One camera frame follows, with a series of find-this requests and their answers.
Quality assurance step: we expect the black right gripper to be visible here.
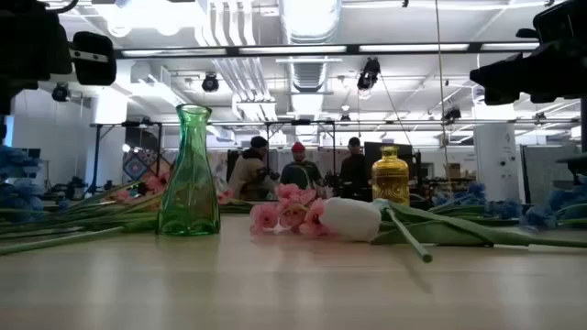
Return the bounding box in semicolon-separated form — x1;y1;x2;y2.
470;0;587;106

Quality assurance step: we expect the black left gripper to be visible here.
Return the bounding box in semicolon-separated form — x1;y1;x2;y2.
0;0;117;116

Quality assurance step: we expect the yellow glass vase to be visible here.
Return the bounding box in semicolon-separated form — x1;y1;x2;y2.
371;145;411;207

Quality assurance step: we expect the green glass vase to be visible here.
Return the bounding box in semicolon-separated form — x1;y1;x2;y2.
157;103;222;237

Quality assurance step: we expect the white round column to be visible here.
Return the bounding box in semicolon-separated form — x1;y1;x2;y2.
473;122;526;204

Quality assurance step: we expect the grey partition panel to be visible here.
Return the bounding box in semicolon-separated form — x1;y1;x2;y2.
522;144;581;205

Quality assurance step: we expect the grey desk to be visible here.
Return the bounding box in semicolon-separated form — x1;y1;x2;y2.
555;153;587;184

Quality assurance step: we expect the colourful patterned cloth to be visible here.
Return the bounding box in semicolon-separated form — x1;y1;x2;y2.
122;146;172;184

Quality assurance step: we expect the black monitor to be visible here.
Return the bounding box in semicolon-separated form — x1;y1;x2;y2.
364;141;416;193

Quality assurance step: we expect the person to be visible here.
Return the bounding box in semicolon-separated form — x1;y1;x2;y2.
338;136;373;201
227;135;279;202
279;141;325;192

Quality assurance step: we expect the thin hanging cable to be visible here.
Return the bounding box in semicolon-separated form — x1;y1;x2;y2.
434;0;453;193

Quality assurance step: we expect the distant black rig frame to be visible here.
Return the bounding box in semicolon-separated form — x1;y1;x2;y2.
89;118;338;203

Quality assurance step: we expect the black frame bar with lights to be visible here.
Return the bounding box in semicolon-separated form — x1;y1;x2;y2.
114;41;542;60

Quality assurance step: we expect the silver air duct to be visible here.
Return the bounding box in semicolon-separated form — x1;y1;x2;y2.
278;0;343;93

